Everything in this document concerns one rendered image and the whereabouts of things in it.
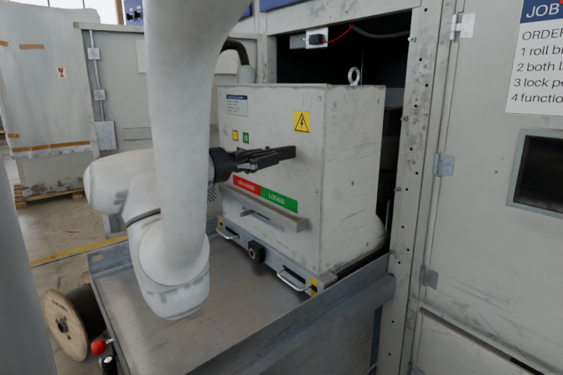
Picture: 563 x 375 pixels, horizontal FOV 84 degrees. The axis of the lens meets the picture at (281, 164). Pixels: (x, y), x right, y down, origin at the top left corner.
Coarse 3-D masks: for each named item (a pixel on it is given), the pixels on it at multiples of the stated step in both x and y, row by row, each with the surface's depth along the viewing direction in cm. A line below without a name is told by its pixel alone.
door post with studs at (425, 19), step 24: (432, 0) 71; (432, 24) 72; (432, 48) 73; (408, 72) 79; (432, 72) 74; (408, 96) 80; (408, 120) 81; (408, 144) 81; (408, 168) 82; (408, 192) 83; (408, 216) 85; (408, 240) 86; (408, 264) 87
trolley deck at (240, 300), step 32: (224, 256) 102; (96, 288) 86; (128, 288) 86; (224, 288) 86; (256, 288) 86; (288, 288) 86; (384, 288) 87; (128, 320) 75; (160, 320) 75; (192, 320) 75; (224, 320) 75; (256, 320) 75; (320, 320) 75; (352, 320) 79; (128, 352) 66; (160, 352) 66; (192, 352) 66; (288, 352) 65
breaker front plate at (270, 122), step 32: (224, 96) 101; (256, 96) 87; (288, 96) 76; (320, 96) 68; (224, 128) 104; (256, 128) 89; (288, 128) 78; (320, 128) 70; (288, 160) 80; (320, 160) 72; (288, 192) 82; (320, 192) 73; (256, 224) 97; (320, 224) 75; (288, 256) 87
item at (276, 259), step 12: (228, 228) 110; (240, 228) 105; (240, 240) 105; (276, 252) 90; (276, 264) 90; (288, 264) 86; (288, 276) 86; (300, 276) 82; (312, 276) 78; (324, 276) 78; (336, 276) 78; (312, 288) 79; (324, 288) 76
